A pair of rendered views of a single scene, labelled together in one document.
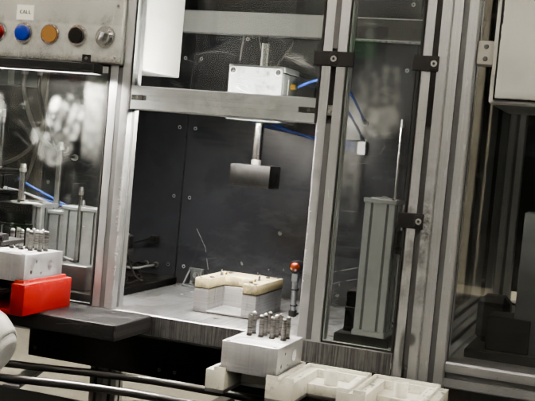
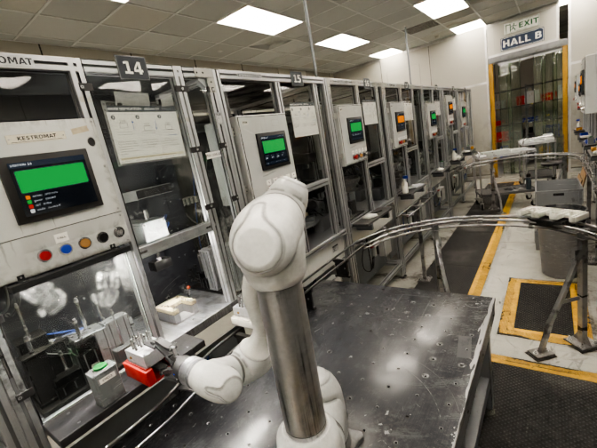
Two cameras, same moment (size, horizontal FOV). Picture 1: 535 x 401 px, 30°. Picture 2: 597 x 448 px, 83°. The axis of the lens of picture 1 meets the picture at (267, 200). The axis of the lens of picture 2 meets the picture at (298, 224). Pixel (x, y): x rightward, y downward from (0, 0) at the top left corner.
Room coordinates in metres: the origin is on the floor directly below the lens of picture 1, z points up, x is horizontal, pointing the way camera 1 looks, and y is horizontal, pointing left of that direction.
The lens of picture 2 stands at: (0.88, 1.32, 1.62)
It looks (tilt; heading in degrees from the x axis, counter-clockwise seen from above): 13 degrees down; 288
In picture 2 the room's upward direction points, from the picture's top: 11 degrees counter-clockwise
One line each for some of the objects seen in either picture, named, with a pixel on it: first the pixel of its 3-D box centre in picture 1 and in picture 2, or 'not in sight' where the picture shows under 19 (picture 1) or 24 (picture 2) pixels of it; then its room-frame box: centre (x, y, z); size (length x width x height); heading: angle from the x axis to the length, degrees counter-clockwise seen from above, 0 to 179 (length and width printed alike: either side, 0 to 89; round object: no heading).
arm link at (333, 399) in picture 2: not in sight; (317, 406); (1.19, 0.50, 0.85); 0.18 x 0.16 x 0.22; 98
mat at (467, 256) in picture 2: not in sight; (483, 220); (-0.23, -4.13, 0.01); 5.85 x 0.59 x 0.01; 70
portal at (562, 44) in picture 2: not in sight; (527, 114); (-1.86, -7.39, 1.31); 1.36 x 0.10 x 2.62; 160
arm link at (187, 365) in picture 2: not in sight; (194, 372); (1.56, 0.53, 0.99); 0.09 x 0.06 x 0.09; 70
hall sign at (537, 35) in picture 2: not in sight; (521, 39); (-1.79, -7.36, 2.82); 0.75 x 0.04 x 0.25; 160
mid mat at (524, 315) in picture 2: not in sight; (544, 306); (-0.10, -1.55, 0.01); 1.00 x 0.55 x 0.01; 70
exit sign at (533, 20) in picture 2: not in sight; (521, 24); (-1.79, -7.36, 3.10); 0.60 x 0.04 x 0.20; 160
